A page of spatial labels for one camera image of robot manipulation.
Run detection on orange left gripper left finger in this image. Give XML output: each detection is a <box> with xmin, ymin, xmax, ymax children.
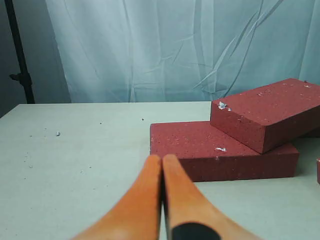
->
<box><xmin>73</xmin><ymin>155</ymin><xmax>161</xmax><ymax>240</ymax></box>

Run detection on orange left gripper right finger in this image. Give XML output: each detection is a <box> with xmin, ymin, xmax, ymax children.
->
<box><xmin>162</xmin><ymin>154</ymin><xmax>260</xmax><ymax>240</ymax></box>

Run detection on red brick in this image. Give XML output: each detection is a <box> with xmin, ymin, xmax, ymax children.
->
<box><xmin>210</xmin><ymin>78</ymin><xmax>320</xmax><ymax>154</ymax></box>
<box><xmin>150</xmin><ymin>121</ymin><xmax>300</xmax><ymax>182</ymax></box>
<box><xmin>316</xmin><ymin>158</ymin><xmax>320</xmax><ymax>184</ymax></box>

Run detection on pale blue backdrop curtain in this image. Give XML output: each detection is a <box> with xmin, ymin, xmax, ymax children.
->
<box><xmin>46</xmin><ymin>0</ymin><xmax>320</xmax><ymax>103</ymax></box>

